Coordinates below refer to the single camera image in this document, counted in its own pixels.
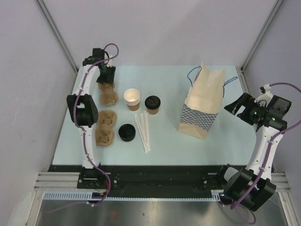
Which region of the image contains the single brown cup carrier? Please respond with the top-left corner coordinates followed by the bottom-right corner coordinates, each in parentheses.
top-left (98, 82), bottom-right (118, 106)

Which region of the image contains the checkered paper takeout bag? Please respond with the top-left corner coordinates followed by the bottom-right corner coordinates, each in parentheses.
top-left (178, 63), bottom-right (238, 139)

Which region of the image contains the stack of paper cups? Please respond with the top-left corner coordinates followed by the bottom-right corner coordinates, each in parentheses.
top-left (124, 89), bottom-right (140, 111)

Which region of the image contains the black cup lid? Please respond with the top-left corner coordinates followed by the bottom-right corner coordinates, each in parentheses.
top-left (144, 96), bottom-right (161, 110)

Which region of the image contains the brown paper coffee cup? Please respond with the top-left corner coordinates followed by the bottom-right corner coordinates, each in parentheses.
top-left (147, 107), bottom-right (159, 115)

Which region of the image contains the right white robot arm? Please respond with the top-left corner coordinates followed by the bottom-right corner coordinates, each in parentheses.
top-left (217, 91), bottom-right (292, 211)

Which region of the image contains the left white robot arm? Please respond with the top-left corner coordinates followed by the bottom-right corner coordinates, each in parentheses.
top-left (66, 48), bottom-right (116, 169)

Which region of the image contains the brown cardboard cup carrier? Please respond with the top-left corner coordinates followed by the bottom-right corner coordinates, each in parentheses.
top-left (95, 110), bottom-right (117, 146)

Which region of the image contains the wrapped straw right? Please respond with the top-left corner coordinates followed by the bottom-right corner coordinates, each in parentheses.
top-left (143, 111), bottom-right (151, 152)

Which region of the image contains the wrapped straw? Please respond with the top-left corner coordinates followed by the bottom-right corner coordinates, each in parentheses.
top-left (143, 111), bottom-right (151, 152)
top-left (134, 113), bottom-right (145, 150)
top-left (141, 113), bottom-right (149, 153)

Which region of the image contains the stack of black lids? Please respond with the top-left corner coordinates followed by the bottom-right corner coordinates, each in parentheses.
top-left (118, 124), bottom-right (136, 142)

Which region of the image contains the wrapped straw left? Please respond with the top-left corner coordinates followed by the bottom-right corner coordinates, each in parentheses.
top-left (134, 113), bottom-right (145, 150)

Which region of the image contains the wrapped straw middle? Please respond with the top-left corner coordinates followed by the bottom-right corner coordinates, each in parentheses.
top-left (141, 113), bottom-right (149, 153)

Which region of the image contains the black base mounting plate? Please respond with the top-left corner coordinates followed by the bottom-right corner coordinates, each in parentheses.
top-left (48, 165), bottom-right (224, 191)

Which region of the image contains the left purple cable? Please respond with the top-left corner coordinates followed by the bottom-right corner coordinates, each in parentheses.
top-left (46, 43), bottom-right (119, 214)

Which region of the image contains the purple cable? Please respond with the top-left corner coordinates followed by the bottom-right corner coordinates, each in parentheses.
top-left (230, 82), bottom-right (301, 224)
top-left (46, 43), bottom-right (119, 214)

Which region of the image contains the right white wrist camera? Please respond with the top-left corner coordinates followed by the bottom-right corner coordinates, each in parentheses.
top-left (254, 84), bottom-right (273, 107)

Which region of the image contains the white cable duct rail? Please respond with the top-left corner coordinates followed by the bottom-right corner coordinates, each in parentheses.
top-left (43, 188), bottom-right (227, 202)

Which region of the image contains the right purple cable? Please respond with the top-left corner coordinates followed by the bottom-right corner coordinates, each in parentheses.
top-left (230, 82), bottom-right (301, 224)

